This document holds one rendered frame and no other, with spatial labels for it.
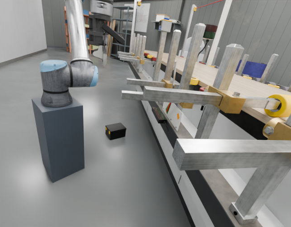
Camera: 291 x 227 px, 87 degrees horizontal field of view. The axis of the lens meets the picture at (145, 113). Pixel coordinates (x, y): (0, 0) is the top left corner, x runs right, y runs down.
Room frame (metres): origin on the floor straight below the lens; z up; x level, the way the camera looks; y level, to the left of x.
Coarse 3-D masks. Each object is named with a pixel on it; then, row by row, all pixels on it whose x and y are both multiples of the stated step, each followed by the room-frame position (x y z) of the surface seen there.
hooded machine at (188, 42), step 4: (188, 40) 5.33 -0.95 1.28; (188, 44) 5.31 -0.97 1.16; (204, 44) 5.49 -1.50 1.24; (188, 48) 5.28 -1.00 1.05; (180, 52) 5.42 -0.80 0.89; (184, 52) 5.32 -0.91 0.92; (204, 52) 5.42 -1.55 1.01; (184, 56) 5.29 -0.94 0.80; (200, 56) 5.14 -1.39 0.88; (200, 60) 5.18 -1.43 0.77
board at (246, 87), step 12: (180, 60) 2.23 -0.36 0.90; (180, 72) 1.28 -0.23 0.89; (204, 72) 1.42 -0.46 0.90; (216, 72) 1.58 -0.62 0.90; (204, 84) 0.93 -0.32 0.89; (240, 84) 1.10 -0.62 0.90; (252, 84) 1.19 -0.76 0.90; (264, 84) 1.30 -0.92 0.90; (264, 96) 0.84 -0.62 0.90; (252, 108) 0.58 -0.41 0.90; (264, 120) 0.52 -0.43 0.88
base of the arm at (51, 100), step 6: (66, 90) 0.95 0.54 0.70; (42, 96) 0.89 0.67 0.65; (48, 96) 0.88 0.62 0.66; (54, 96) 0.89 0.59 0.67; (60, 96) 0.90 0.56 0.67; (66, 96) 0.94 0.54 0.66; (42, 102) 0.87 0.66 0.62; (48, 102) 0.87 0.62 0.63; (54, 102) 0.87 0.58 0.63; (60, 102) 0.89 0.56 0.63; (66, 102) 0.92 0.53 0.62
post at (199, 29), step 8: (200, 24) 0.74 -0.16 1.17; (200, 32) 0.74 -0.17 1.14; (192, 40) 0.75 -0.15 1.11; (200, 40) 0.74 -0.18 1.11; (192, 48) 0.73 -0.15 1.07; (192, 56) 0.74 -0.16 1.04; (192, 64) 0.74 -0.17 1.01; (184, 72) 0.75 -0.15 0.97; (192, 72) 0.74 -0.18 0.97; (184, 80) 0.73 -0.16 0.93; (184, 88) 0.74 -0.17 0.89; (176, 104) 0.74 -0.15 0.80
